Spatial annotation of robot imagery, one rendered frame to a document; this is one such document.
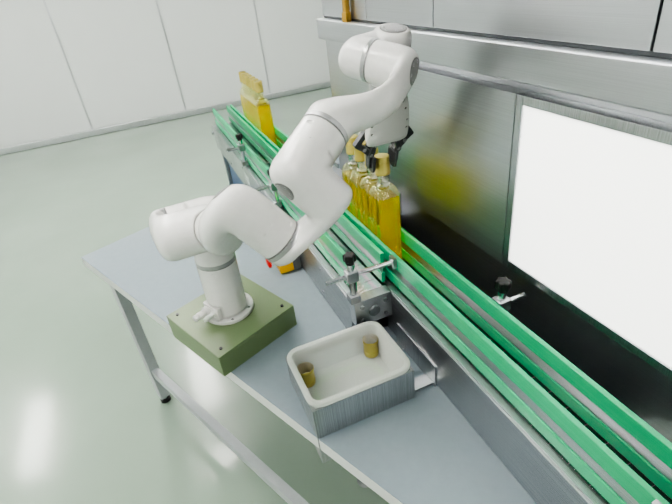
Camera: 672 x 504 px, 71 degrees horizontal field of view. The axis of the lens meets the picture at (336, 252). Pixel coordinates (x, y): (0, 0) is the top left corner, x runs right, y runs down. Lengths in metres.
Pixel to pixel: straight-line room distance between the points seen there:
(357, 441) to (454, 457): 0.18
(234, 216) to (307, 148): 0.16
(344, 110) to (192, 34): 6.08
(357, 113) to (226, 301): 0.59
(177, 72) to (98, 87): 0.97
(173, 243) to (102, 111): 5.99
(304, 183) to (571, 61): 0.43
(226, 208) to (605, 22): 0.60
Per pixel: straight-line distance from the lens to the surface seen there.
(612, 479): 0.78
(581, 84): 0.81
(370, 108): 0.81
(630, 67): 0.76
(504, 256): 1.02
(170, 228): 0.95
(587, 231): 0.85
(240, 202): 0.78
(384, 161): 1.08
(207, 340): 1.18
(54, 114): 6.95
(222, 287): 1.15
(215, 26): 6.88
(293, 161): 0.74
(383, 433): 1.00
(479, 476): 0.95
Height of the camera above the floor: 1.54
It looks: 31 degrees down
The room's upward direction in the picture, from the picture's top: 7 degrees counter-clockwise
